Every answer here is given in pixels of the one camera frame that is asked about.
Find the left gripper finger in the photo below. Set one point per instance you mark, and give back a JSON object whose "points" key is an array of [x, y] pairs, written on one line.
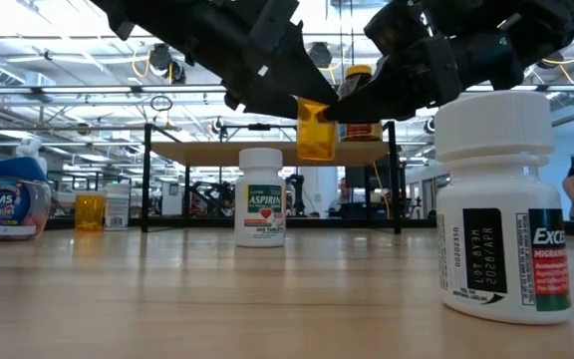
{"points": [[262, 105], [297, 75]]}

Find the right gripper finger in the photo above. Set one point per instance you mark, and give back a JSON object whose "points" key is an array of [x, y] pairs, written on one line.
{"points": [[386, 97]]}

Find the large amber fish oil bottle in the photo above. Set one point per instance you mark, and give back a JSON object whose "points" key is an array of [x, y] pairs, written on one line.
{"points": [[362, 132]]}

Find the orange pill vial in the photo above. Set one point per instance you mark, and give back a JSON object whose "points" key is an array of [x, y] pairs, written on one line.
{"points": [[89, 214], [317, 137]]}

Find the white Aspirin bottle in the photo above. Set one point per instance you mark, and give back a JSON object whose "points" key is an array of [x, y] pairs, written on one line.
{"points": [[259, 224]]}

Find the white Excedrin bottle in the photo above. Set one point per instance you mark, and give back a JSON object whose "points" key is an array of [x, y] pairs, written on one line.
{"points": [[491, 199]]}

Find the slim white labelled bottle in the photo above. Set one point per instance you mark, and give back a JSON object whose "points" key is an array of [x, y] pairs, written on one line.
{"points": [[116, 209]]}

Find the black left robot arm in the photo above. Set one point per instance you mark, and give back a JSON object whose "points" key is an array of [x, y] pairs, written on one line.
{"points": [[167, 20]]}

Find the seated person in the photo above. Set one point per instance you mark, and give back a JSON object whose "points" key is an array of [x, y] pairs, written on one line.
{"points": [[343, 192]]}

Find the Tums bottle blue cap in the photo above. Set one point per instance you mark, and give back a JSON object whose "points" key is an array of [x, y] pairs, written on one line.
{"points": [[3, 204]]}

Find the wooden shelf black frame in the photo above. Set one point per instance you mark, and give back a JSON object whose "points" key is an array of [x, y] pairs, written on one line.
{"points": [[217, 152]]}

